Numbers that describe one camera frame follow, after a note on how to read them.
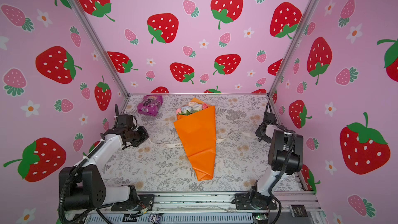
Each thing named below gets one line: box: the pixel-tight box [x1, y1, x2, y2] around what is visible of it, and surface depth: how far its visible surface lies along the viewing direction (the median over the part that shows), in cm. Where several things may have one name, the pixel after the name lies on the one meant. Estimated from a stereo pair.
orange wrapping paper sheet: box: [173, 97, 217, 182], surface depth 96 cm
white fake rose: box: [178, 105, 193, 116], surface depth 106 cm
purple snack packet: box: [136, 94, 164, 117], surface depth 109 cm
